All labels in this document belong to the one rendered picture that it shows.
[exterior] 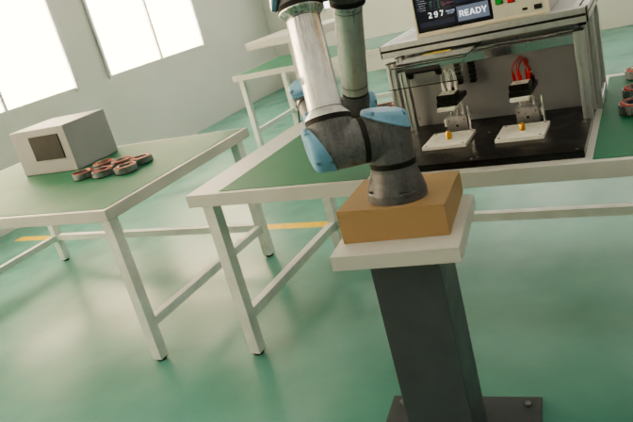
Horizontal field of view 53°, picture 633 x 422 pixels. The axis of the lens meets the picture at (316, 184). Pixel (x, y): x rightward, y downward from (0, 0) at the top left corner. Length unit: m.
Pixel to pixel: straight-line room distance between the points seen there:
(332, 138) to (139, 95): 6.02
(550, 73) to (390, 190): 0.96
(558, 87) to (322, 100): 1.05
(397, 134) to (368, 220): 0.23
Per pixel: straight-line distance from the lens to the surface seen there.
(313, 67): 1.55
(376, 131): 1.51
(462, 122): 2.29
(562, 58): 2.31
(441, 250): 1.48
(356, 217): 1.57
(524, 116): 2.24
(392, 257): 1.51
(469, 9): 2.21
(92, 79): 7.00
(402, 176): 1.55
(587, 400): 2.19
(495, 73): 2.35
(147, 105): 7.48
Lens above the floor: 1.38
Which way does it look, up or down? 17 degrees down
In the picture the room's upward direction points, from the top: 15 degrees counter-clockwise
